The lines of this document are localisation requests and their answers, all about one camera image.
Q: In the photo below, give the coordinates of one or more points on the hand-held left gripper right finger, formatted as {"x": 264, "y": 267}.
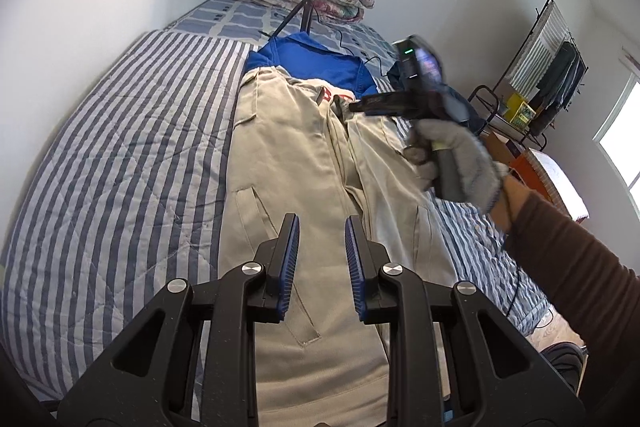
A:
{"x": 354, "y": 267}

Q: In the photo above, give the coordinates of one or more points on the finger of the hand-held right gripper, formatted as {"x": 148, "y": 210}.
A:
{"x": 385, "y": 104}

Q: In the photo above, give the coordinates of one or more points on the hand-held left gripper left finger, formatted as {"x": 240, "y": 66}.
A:
{"x": 290, "y": 267}

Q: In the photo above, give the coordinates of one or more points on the beige and blue jacket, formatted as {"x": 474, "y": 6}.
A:
{"x": 285, "y": 157}

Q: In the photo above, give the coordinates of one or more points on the person's right forearm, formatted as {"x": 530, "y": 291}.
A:
{"x": 575, "y": 257}

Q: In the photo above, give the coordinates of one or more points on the dark hanging clothes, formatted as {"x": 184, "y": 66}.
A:
{"x": 560, "y": 77}

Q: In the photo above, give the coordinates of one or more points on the person's right hand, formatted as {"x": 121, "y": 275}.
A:
{"x": 475, "y": 167}

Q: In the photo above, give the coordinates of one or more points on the yellow box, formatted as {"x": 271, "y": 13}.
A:
{"x": 517, "y": 112}

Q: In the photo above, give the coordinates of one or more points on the low wooden box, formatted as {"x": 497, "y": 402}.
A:
{"x": 495, "y": 144}

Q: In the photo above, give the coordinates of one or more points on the striped hanging towel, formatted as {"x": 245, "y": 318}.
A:
{"x": 540, "y": 47}

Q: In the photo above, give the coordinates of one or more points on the blue checked bed sheet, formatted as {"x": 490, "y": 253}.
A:
{"x": 235, "y": 14}

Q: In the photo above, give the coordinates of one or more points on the blue white striped blanket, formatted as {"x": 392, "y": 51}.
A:
{"x": 125, "y": 157}

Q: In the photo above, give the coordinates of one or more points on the window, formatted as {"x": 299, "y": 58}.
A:
{"x": 625, "y": 142}

